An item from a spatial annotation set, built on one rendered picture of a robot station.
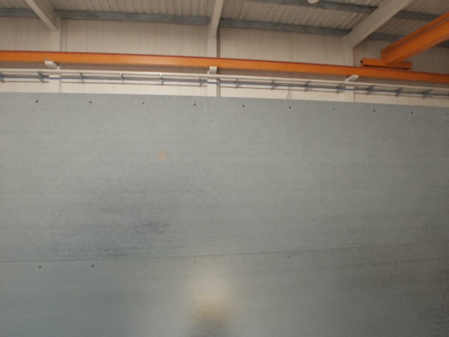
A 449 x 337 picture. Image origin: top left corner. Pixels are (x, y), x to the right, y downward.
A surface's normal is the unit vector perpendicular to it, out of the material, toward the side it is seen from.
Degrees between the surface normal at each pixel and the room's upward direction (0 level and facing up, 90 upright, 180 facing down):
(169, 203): 90
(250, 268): 90
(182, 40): 90
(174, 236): 90
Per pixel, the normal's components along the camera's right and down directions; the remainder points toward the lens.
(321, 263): 0.14, 0.02
